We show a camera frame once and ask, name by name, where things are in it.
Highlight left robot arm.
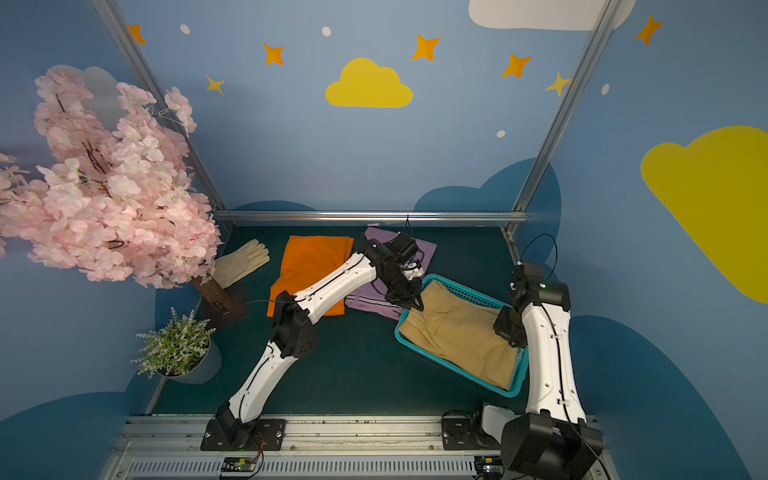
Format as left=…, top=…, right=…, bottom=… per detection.
left=200, top=232, right=424, bottom=451

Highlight purple pants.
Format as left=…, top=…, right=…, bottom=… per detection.
left=344, top=227, right=437, bottom=321

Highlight aluminium frame back bar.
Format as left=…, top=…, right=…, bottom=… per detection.
left=214, top=210, right=527, bottom=225

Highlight aluminium frame post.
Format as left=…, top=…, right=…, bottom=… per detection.
left=503, top=0, right=624, bottom=240
left=89, top=0, right=232, bottom=232

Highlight pink cherry blossom tree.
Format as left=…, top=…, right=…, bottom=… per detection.
left=1, top=67, right=221, bottom=289

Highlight cream work glove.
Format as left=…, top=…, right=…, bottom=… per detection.
left=213, top=239, right=270, bottom=288

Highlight small green potted plant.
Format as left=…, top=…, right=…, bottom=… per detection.
left=132, top=308, right=223, bottom=385

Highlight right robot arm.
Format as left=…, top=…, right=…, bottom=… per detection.
left=480, top=261, right=604, bottom=479

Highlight green circuit board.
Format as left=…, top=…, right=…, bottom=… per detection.
left=220, top=457, right=261, bottom=477
left=472, top=456, right=505, bottom=480

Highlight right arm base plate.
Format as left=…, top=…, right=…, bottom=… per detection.
left=440, top=416, right=501, bottom=451

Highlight left green circuit board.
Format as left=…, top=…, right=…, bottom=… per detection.
left=220, top=457, right=261, bottom=477

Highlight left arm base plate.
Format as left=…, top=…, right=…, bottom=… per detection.
left=200, top=418, right=287, bottom=452

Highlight khaki pants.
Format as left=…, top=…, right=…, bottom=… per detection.
left=398, top=281, right=519, bottom=390

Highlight aluminium frame left post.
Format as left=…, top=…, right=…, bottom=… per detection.
left=89, top=0, right=232, bottom=232

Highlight aluminium front rail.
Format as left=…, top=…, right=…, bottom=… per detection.
left=98, top=413, right=619, bottom=480

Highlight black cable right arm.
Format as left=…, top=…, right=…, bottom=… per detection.
left=518, top=233, right=559, bottom=280

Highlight folded orange pants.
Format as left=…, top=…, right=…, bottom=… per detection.
left=270, top=236, right=354, bottom=300

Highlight aluminium frame right post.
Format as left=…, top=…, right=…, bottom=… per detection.
left=503, top=0, right=624, bottom=240

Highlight right green circuit board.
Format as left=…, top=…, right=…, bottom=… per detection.
left=472, top=456, right=505, bottom=480

